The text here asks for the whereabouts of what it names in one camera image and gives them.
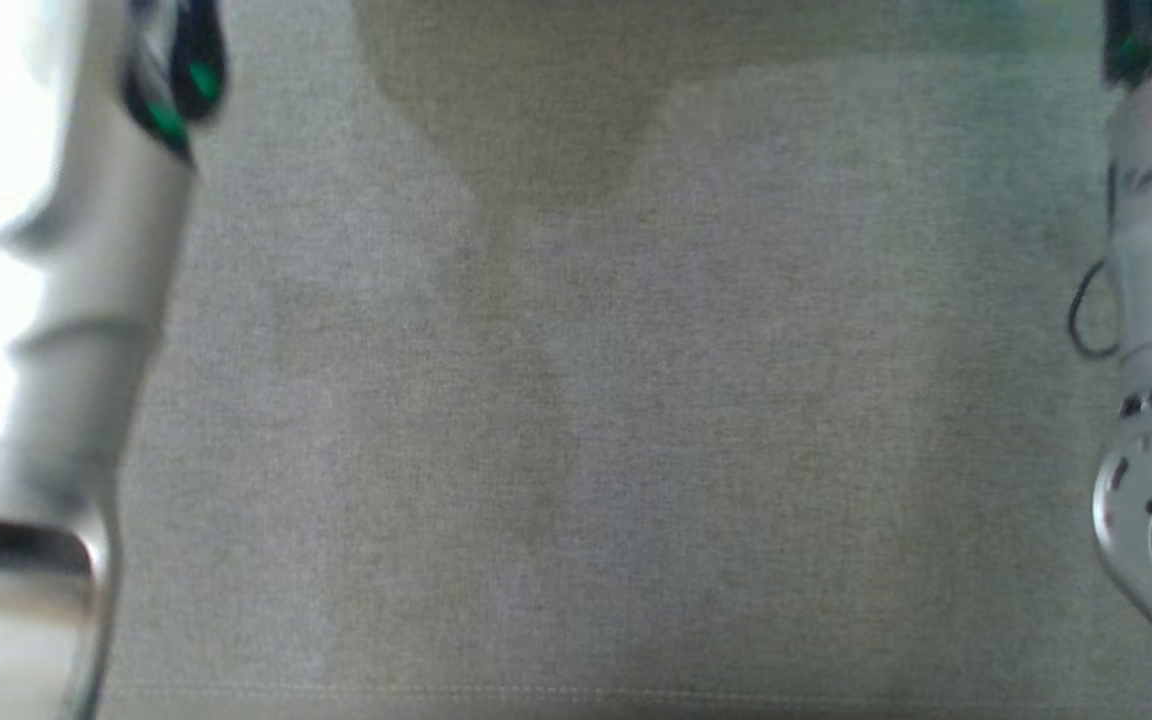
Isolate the large grey sofa ottoman cushion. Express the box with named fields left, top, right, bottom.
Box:
left=86, top=0, right=1152, bottom=720

